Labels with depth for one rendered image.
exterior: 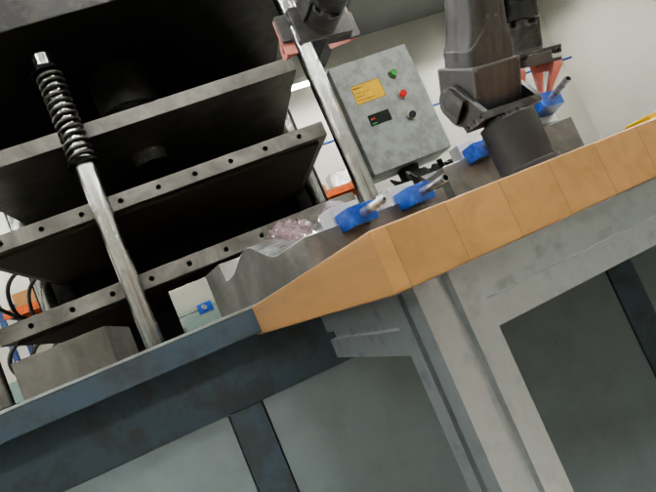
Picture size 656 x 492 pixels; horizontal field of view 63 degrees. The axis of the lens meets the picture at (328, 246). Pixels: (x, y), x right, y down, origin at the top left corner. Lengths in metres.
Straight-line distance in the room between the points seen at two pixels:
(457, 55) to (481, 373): 0.38
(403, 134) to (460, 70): 1.25
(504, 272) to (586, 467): 0.63
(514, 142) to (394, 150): 1.26
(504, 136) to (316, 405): 0.45
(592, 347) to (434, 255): 0.66
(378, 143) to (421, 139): 0.15
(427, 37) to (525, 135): 8.90
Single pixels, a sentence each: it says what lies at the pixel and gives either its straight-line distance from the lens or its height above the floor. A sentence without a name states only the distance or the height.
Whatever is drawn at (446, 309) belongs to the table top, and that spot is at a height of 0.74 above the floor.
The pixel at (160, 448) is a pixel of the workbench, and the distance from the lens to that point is 0.81.
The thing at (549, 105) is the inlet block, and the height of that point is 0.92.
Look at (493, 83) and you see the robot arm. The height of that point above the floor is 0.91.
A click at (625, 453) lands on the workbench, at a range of 1.00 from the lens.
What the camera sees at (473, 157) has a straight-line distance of 0.91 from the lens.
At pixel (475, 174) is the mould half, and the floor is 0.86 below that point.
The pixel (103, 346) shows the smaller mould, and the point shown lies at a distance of 0.96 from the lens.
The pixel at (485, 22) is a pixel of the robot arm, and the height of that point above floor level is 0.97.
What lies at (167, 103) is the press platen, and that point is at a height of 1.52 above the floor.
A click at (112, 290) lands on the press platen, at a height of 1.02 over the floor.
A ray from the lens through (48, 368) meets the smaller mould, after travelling 0.99.
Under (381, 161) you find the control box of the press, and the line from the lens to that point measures 1.82.
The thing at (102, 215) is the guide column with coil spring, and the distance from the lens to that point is 1.65.
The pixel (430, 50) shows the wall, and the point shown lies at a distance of 9.40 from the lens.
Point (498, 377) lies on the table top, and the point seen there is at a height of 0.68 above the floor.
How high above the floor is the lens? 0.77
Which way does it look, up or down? 5 degrees up
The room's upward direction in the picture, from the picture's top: 23 degrees counter-clockwise
